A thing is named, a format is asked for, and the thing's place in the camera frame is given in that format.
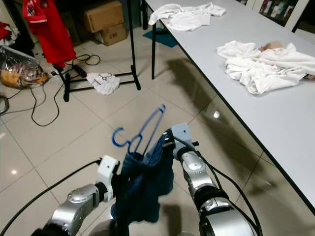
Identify red polo shirt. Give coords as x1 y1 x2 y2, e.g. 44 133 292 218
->
21 0 77 68

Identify black metal clothes rack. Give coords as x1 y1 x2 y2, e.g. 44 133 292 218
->
54 0 141 103

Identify white glass door cabinet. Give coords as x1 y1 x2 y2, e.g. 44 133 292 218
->
246 0 315 35

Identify blue denim jeans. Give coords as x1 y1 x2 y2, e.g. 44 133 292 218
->
111 130 175 236

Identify large plain cardboard box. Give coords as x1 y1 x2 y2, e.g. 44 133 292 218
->
83 0 125 32

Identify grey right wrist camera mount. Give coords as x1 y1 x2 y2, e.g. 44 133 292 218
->
170 122 193 159

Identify teal floor mat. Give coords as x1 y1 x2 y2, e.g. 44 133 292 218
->
143 27 178 49

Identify small printed cardboard box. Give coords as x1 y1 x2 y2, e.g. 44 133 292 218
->
94 22 127 46

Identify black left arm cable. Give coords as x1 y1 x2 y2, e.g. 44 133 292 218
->
0 158 101 236

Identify black power strip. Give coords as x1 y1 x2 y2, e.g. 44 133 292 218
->
71 63 87 79

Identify white crumpled shirt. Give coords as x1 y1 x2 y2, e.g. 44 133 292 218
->
148 1 227 32

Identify white cotton garment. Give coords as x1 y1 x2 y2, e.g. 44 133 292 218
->
217 40 315 95

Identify beige baby doll head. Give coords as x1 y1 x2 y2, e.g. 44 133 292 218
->
258 41 284 52

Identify red cloth pile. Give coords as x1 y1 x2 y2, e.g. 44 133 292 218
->
0 22 13 42

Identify white printed cloth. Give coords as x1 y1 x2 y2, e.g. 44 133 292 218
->
86 71 121 96

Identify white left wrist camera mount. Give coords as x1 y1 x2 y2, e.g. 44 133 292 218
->
96 155 121 190

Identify blue plastic clothes hanger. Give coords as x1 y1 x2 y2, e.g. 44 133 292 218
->
111 104 167 155

